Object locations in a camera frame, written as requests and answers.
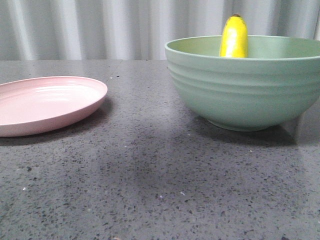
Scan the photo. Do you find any green ribbed bowl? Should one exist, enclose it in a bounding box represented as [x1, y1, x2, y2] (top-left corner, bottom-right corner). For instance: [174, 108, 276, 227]
[165, 35, 320, 132]

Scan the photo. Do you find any white pleated curtain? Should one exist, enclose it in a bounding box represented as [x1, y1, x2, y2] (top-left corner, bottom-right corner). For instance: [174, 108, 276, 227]
[0, 0, 320, 60]

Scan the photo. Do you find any yellow banana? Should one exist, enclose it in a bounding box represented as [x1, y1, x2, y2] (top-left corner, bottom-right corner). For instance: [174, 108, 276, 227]
[219, 14, 248, 58]

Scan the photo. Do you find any pink plate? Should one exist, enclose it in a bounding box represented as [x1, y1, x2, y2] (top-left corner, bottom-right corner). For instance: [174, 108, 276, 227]
[0, 76, 108, 137]

